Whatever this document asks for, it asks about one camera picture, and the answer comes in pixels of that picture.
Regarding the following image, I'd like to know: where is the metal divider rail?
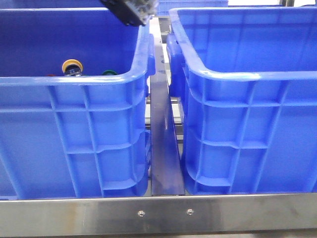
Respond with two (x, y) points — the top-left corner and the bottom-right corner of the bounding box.
(150, 34), (186, 196)

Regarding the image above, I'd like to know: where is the yellow mushroom push button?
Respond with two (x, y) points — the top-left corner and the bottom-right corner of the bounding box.
(61, 59), (83, 76)

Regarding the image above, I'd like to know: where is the rail screw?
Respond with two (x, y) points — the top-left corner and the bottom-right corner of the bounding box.
(186, 209), (194, 216)
(138, 210), (145, 217)

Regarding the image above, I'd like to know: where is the blue crate rear left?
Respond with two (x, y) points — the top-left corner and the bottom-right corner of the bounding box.
(0, 0), (105, 9)

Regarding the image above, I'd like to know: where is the left rail screw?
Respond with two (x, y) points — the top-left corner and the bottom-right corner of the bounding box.
(138, 210), (145, 217)

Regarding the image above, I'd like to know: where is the green push button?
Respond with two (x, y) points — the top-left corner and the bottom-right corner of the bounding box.
(102, 69), (117, 76)

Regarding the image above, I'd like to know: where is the stainless steel front rail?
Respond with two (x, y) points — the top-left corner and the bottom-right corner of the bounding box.
(0, 193), (317, 237)

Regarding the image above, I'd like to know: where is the right rail screw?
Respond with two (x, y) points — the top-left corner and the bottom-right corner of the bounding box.
(186, 209), (194, 216)

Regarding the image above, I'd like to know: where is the blue plastic crate left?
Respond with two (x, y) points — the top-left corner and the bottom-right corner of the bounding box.
(0, 8), (155, 200)

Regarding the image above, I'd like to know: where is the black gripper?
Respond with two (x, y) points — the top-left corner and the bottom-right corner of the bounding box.
(101, 0), (159, 27)

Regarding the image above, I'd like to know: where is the blue plastic crate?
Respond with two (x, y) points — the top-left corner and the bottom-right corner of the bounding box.
(167, 6), (317, 195)
(0, 8), (155, 200)

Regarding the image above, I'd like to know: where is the blue crate rear right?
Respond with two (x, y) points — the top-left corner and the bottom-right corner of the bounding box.
(156, 0), (228, 16)

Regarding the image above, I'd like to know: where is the blue plastic crate right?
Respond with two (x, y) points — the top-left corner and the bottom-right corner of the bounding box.
(167, 6), (317, 195)

